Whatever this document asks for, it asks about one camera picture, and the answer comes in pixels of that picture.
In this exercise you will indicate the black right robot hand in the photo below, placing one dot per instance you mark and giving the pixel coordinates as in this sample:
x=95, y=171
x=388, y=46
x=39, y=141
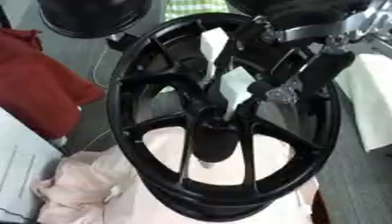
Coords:
x=326, y=71

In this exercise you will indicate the green white checked cloth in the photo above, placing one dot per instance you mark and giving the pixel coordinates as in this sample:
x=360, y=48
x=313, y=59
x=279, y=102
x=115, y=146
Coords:
x=196, y=7

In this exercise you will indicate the pink cloth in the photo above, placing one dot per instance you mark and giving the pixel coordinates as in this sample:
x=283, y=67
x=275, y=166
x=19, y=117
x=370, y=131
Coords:
x=81, y=186

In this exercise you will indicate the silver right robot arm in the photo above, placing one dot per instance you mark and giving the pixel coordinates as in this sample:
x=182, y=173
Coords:
x=316, y=17

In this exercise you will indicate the black round tyre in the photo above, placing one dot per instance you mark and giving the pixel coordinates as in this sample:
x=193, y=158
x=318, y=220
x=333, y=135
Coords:
x=92, y=17

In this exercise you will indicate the red cloth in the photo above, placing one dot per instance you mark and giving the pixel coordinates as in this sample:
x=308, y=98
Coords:
x=35, y=87

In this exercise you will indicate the black spoked wheel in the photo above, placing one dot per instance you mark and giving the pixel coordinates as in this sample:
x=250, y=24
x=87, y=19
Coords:
x=130, y=137

